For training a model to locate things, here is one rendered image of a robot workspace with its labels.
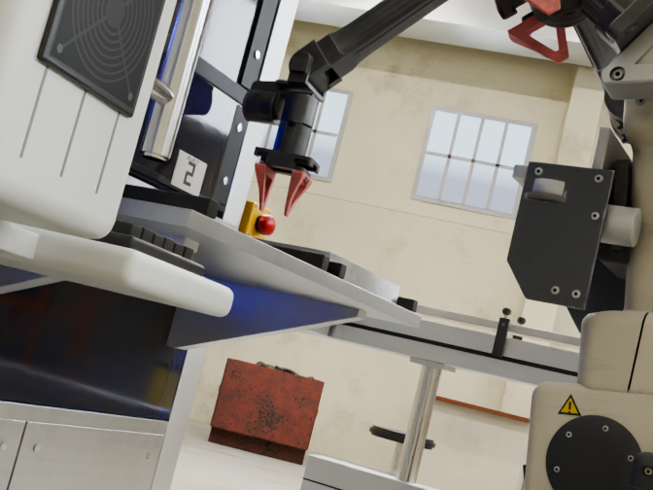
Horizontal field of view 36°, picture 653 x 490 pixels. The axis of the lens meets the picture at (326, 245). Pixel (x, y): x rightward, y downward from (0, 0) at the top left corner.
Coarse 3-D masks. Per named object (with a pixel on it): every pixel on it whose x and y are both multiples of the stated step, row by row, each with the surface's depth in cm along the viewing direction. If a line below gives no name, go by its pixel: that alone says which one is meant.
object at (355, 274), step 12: (264, 240) 147; (312, 252) 143; (324, 252) 142; (348, 264) 147; (348, 276) 147; (360, 276) 150; (372, 276) 154; (372, 288) 155; (384, 288) 159; (396, 288) 163; (396, 300) 164
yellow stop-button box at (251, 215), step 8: (248, 200) 191; (248, 208) 190; (256, 208) 191; (264, 208) 194; (248, 216) 190; (256, 216) 191; (240, 224) 190; (248, 224) 190; (256, 224) 191; (248, 232) 190; (256, 232) 192
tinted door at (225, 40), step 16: (224, 0) 174; (240, 0) 178; (256, 0) 182; (176, 16) 163; (224, 16) 175; (240, 16) 179; (256, 16) 183; (208, 32) 171; (224, 32) 176; (240, 32) 180; (208, 48) 172; (224, 48) 176; (240, 48) 181; (224, 64) 177; (240, 64) 181
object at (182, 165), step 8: (184, 152) 169; (184, 160) 169; (192, 160) 172; (200, 160) 174; (176, 168) 168; (184, 168) 170; (200, 168) 174; (176, 176) 168; (184, 176) 170; (200, 176) 174; (176, 184) 169; (184, 184) 170; (192, 184) 173; (200, 184) 175; (192, 192) 173
